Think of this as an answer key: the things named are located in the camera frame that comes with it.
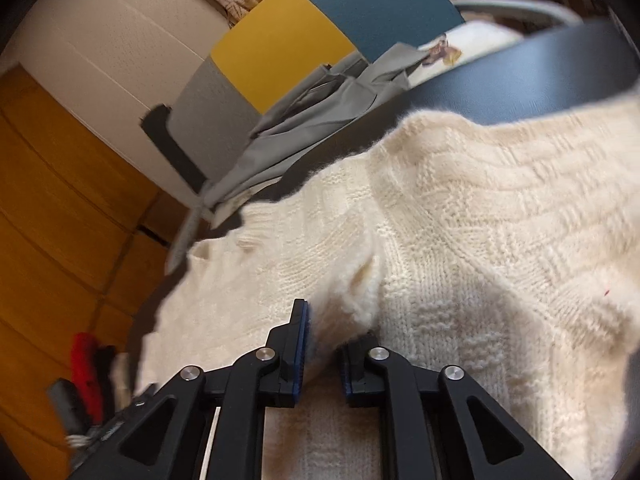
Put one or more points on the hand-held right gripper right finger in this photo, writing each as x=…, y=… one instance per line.
x=344, y=375

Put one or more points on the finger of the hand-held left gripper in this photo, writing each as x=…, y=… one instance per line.
x=117, y=417

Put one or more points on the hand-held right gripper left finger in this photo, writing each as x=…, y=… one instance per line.
x=302, y=345

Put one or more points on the cream knitted sweater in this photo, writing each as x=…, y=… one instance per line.
x=450, y=220

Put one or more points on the black folded cloth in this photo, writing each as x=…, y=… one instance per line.
x=106, y=380

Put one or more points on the beige folded cloth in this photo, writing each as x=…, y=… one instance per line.
x=122, y=377

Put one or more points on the red folded cloth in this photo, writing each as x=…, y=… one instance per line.
x=85, y=365

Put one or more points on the wooden wardrobe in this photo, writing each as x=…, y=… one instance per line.
x=60, y=200

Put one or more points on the grey garment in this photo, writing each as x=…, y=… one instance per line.
x=300, y=125

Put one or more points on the grey yellow blue sofa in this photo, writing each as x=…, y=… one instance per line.
x=280, y=45

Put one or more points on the white printed cloth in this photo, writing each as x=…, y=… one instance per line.
x=480, y=45

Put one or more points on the grey metal rail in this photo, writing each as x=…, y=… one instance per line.
x=515, y=7

